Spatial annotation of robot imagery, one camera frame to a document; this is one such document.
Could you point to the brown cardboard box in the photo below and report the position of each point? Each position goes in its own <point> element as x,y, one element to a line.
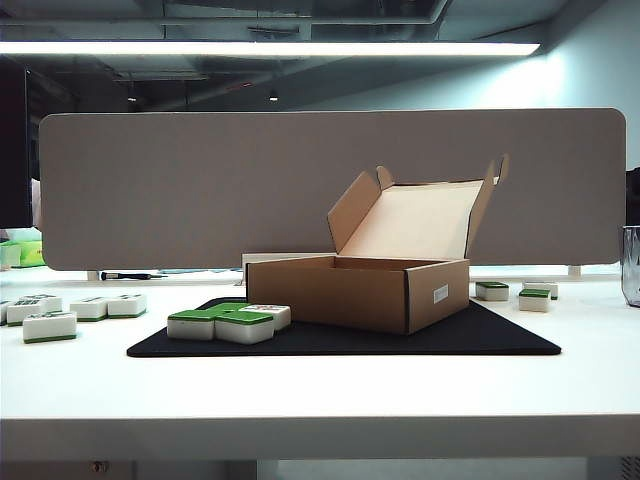
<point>340,295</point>

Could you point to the five bamboo mahjong tile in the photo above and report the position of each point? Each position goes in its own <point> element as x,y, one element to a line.
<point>272,312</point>

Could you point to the green-backed mahjong tile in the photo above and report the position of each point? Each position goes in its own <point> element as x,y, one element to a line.
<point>190,326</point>
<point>225,306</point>
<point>2,312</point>
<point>22,312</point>
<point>547,286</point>
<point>491,291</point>
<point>50,301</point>
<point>49,327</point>
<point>89,309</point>
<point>127,305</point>
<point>242,330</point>
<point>534,300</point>

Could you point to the black rectangular mat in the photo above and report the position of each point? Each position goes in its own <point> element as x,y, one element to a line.
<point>350,342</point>

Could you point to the grey-brown desk divider panel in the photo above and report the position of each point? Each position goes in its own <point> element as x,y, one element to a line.
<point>150,190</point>

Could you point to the black screwdriver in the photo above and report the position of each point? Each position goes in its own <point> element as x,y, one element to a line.
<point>125,275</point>

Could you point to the long ceiling light strip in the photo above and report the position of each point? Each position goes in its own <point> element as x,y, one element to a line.
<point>250,48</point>

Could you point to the white divider foot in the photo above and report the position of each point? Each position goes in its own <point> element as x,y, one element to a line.
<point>93,275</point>
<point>575,270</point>

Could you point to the clear glass cup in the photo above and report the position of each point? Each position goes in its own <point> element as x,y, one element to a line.
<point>631,270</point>

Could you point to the black background object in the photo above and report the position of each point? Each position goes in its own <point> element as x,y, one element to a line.
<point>634,181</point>

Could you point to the dark monitor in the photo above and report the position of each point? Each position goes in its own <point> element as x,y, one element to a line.
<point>12,150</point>

